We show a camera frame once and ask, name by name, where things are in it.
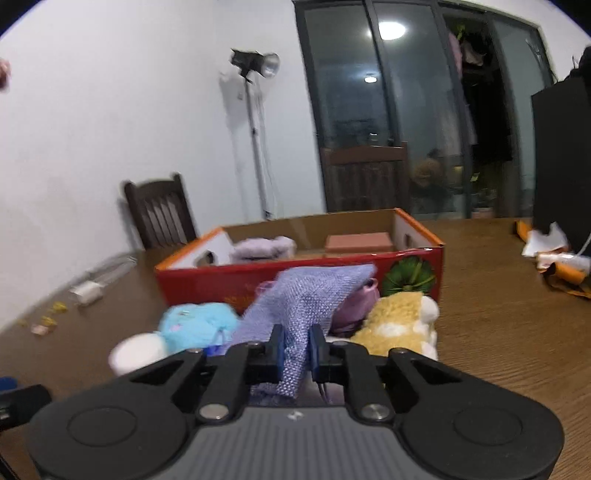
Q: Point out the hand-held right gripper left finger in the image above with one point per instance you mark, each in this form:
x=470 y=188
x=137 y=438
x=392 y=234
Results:
x=277 y=355

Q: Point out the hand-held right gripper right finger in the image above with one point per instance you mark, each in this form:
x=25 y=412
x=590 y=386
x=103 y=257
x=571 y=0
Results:
x=316 y=355

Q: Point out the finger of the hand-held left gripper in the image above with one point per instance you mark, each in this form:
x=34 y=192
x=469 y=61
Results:
x=27 y=401
x=6 y=382

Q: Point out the purple knitted cloth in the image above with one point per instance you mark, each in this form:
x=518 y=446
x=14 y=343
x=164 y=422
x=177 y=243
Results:
x=300 y=295

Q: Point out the shiny pink purple pouch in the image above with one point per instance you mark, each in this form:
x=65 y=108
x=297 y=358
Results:
x=355 y=304

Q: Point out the yellow and white plush toy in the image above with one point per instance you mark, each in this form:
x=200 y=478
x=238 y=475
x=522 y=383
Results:
x=397 y=318

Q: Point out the light blue plush toy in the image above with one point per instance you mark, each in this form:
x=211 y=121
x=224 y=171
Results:
x=194 y=323

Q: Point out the red cardboard box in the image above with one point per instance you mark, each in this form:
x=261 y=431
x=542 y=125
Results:
x=207 y=281

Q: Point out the scattered dried flower bits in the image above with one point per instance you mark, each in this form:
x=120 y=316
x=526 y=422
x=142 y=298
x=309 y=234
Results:
x=44 y=321

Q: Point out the lavender plush toy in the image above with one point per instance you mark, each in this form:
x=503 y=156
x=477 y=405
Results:
x=261 y=247

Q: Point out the white foam cylinder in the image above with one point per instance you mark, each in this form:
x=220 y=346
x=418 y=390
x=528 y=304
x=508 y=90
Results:
x=136 y=353

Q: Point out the white charger block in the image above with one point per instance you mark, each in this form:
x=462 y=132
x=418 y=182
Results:
x=85 y=293

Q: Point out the dark wooden slatted chair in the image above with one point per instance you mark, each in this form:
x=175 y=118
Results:
x=364 y=175
x=159 y=214

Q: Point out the brown fluffy toy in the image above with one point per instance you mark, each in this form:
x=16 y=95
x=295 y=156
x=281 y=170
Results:
x=431 y=173

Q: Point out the potted plant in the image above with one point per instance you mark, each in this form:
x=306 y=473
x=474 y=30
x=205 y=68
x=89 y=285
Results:
x=484 y=203

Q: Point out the crumpled orange wrapping paper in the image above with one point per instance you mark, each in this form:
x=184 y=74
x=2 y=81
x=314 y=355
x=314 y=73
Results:
x=563 y=272

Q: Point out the dark framed glass sliding door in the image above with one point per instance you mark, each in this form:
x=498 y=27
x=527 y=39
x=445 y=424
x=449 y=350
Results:
x=346 y=92

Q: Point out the studio light on stand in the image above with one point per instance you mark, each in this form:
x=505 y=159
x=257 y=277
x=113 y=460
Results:
x=256 y=64

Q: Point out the large pink rose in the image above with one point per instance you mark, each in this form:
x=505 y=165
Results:
x=3 y=74

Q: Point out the black flat panel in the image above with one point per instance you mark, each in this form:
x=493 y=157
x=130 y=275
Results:
x=563 y=161

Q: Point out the hanging pink garment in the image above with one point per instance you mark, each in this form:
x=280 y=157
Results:
x=471 y=46

